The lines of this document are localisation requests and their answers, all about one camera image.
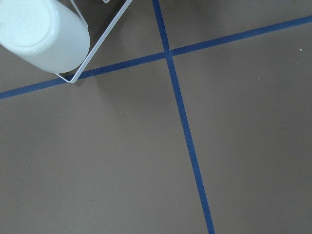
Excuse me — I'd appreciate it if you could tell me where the white cup on rack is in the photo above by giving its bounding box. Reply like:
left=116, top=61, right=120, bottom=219
left=0, top=0, right=90, bottom=74

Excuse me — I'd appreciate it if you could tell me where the white wire cup rack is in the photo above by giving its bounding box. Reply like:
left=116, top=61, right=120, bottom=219
left=55, top=0, right=132, bottom=84

